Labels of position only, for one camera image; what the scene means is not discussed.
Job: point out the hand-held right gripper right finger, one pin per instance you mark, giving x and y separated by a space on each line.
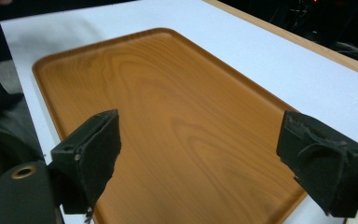
326 161

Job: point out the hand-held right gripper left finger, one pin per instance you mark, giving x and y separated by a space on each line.
88 161

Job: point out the brown wooden tray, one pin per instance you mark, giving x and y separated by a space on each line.
174 130

